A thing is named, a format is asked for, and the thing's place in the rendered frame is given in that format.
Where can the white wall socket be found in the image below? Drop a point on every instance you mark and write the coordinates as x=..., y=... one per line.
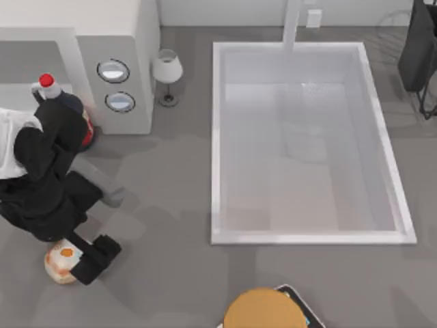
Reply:
x=313, y=18

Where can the orange and white can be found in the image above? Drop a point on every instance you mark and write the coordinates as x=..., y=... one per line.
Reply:
x=59, y=261

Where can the black flat tablet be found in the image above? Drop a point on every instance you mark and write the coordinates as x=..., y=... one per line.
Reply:
x=309, y=309

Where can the round microwave knob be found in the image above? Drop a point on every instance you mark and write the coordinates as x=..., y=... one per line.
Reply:
x=113, y=70
x=119, y=102

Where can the clear wine glass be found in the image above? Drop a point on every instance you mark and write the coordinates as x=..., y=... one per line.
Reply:
x=167, y=68

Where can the black metal rack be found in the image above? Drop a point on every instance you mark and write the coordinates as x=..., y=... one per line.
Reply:
x=418, y=51

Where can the round orange-brown bread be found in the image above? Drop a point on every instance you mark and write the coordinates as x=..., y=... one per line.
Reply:
x=263, y=309

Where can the pale grey rounded box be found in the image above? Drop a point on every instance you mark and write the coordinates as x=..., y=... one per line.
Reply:
x=106, y=191

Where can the tall white tap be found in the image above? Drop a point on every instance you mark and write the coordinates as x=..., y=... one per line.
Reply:
x=291, y=24

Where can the dark bottle with red cap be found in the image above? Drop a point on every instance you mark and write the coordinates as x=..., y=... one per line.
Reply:
x=51, y=89

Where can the white sink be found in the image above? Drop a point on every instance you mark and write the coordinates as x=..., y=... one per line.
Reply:
x=307, y=153

